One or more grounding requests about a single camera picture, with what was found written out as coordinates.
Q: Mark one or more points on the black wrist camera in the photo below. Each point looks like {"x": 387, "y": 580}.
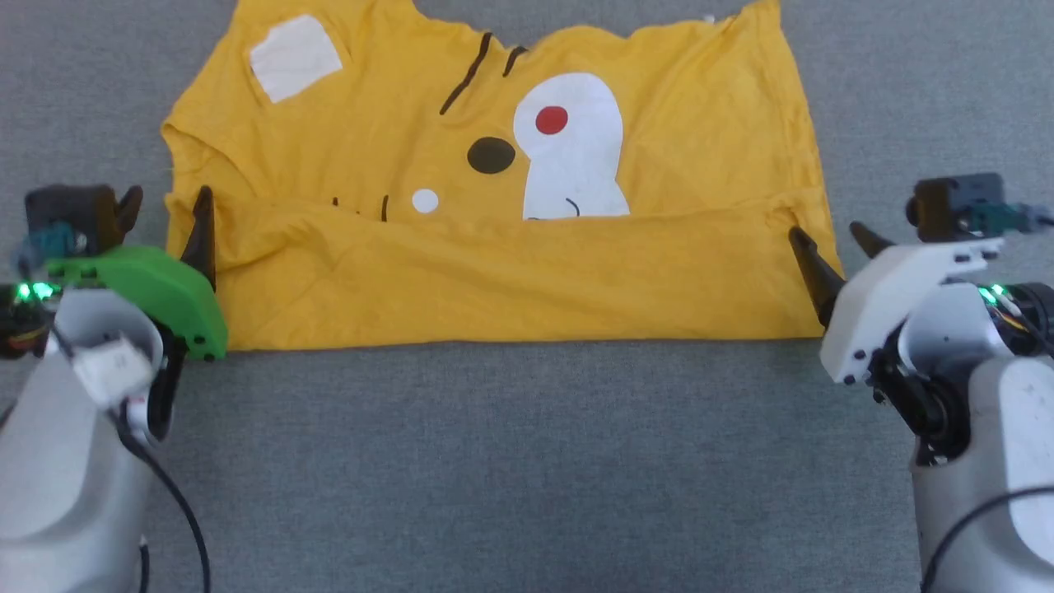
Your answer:
{"x": 959, "y": 206}
{"x": 78, "y": 214}

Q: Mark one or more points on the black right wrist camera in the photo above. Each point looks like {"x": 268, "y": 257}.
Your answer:
{"x": 959, "y": 206}

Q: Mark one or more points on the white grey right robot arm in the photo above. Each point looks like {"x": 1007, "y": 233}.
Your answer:
{"x": 988, "y": 428}

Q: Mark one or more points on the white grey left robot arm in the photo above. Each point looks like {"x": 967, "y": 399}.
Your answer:
{"x": 58, "y": 494}

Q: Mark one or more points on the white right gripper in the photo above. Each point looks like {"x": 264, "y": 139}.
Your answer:
{"x": 889, "y": 305}

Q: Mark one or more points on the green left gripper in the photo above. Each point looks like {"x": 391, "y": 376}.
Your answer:
{"x": 156, "y": 288}

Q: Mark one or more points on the grey fabric sofa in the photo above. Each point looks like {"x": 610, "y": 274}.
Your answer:
{"x": 527, "y": 469}

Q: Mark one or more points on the yellow cartoon print t-shirt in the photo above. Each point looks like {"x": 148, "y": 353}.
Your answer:
{"x": 494, "y": 280}

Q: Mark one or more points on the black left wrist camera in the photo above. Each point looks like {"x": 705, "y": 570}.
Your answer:
{"x": 78, "y": 214}

